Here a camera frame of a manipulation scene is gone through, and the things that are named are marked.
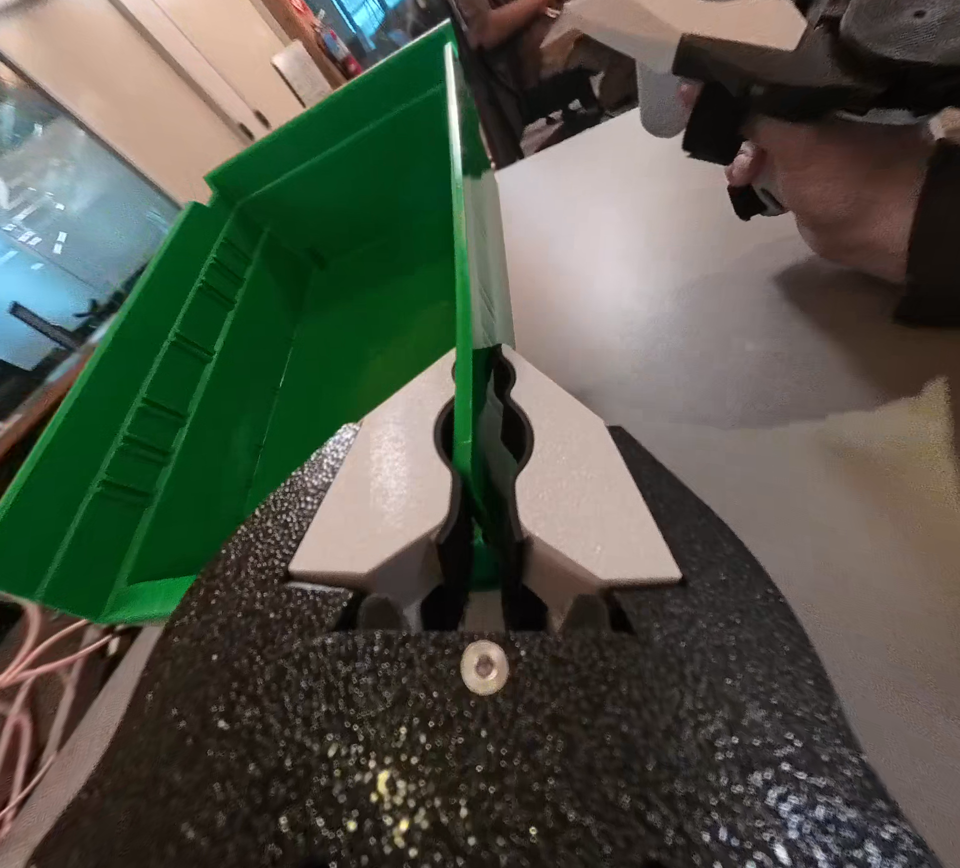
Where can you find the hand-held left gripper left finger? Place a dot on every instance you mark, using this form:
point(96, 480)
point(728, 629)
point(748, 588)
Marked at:
point(367, 508)

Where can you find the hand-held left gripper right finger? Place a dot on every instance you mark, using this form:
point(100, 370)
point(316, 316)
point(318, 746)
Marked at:
point(592, 508)

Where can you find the green plastic bin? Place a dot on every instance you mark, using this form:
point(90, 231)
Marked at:
point(337, 207)

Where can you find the person's right hand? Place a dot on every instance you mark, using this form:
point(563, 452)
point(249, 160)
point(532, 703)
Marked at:
point(847, 192)

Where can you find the white paper notice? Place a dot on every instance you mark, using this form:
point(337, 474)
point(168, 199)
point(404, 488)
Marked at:
point(300, 76)

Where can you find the glass partition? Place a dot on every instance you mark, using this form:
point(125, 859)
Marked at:
point(60, 222)

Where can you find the white cabinet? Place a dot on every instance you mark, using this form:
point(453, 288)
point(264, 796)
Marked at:
point(150, 20)

